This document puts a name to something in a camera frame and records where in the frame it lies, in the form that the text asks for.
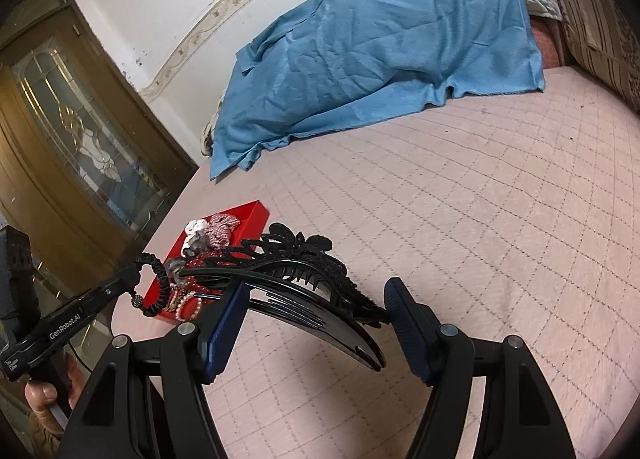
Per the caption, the large pearl bead bracelet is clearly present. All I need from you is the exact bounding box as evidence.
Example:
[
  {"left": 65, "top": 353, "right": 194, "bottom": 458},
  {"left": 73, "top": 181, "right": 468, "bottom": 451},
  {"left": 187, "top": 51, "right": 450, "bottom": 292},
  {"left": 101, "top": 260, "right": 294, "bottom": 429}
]
[{"left": 173, "top": 290, "right": 205, "bottom": 323}]

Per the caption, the black beaded hair tie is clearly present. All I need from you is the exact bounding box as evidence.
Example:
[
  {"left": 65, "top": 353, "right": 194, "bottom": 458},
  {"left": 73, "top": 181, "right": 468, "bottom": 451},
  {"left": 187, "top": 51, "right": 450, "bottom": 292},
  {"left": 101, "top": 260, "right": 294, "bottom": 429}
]
[{"left": 130, "top": 251, "right": 173, "bottom": 318}]

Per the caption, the black butterfly hair claw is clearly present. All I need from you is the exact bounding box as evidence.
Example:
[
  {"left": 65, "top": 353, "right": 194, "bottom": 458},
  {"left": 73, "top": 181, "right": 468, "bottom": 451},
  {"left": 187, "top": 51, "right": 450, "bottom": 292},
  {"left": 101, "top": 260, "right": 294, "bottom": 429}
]
[{"left": 178, "top": 223, "right": 390, "bottom": 371}]

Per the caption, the red polka dot scrunchie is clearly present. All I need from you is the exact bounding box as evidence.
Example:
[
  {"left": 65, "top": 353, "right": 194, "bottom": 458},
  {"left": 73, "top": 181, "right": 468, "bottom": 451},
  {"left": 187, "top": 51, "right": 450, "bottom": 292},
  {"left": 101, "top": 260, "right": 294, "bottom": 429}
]
[{"left": 160, "top": 250, "right": 224, "bottom": 321}]

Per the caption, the red jewelry tray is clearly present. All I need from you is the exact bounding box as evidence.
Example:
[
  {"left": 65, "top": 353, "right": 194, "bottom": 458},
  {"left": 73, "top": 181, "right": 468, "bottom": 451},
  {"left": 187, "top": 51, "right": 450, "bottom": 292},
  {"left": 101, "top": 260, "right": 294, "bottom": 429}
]
[{"left": 141, "top": 201, "right": 269, "bottom": 317}]

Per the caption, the person's left hand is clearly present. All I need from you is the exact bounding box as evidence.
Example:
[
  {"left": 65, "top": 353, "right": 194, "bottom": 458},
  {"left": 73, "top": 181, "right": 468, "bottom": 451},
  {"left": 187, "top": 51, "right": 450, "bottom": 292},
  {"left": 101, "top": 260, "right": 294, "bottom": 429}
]
[{"left": 25, "top": 353, "right": 85, "bottom": 436}]

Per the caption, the grey sheer scrunchie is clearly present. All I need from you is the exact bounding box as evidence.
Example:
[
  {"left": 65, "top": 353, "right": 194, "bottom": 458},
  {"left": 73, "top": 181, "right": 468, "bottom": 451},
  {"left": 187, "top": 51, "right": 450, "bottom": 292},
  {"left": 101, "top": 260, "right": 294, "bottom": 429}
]
[{"left": 165, "top": 231, "right": 212, "bottom": 288}]

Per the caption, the white floral scrunchie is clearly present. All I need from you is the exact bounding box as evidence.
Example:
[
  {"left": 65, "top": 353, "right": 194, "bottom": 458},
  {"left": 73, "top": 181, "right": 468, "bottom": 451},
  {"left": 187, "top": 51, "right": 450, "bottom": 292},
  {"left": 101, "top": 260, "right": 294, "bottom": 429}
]
[{"left": 181, "top": 219, "right": 209, "bottom": 257}]

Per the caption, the red white checked scrunchie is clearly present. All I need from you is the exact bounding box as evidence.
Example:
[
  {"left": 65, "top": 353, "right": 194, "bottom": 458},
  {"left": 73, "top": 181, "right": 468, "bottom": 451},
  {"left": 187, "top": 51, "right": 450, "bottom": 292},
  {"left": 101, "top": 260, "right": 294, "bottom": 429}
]
[{"left": 204, "top": 213, "right": 241, "bottom": 250}]

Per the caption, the brown glass panel door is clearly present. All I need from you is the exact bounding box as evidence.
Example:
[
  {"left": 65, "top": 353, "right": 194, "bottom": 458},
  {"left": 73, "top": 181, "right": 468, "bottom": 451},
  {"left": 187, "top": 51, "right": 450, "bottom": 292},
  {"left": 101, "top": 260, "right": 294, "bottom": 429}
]
[{"left": 1, "top": 0, "right": 196, "bottom": 294}]

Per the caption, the pink quilted mattress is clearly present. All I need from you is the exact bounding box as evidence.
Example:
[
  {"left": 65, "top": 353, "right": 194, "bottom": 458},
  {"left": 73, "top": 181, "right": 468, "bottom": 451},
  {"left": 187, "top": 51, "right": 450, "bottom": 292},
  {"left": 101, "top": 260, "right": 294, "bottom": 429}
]
[{"left": 110, "top": 65, "right": 640, "bottom": 459}]

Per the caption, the floral patterned blanket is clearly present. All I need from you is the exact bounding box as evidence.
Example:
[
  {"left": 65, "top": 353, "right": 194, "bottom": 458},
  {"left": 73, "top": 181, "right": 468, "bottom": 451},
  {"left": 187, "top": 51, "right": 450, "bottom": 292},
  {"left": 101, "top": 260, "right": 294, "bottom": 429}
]
[{"left": 201, "top": 95, "right": 224, "bottom": 157}]

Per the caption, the striped beige cushion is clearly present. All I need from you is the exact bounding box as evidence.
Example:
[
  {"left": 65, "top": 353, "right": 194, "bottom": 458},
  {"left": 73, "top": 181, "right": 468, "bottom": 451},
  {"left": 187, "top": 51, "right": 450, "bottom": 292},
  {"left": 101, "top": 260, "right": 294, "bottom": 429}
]
[{"left": 558, "top": 0, "right": 639, "bottom": 110}]

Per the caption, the blue cloth cover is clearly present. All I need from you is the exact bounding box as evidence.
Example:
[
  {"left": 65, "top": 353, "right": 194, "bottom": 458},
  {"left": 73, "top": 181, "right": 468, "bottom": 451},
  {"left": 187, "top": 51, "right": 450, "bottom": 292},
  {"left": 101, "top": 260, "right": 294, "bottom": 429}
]
[{"left": 210, "top": 0, "right": 546, "bottom": 176}]

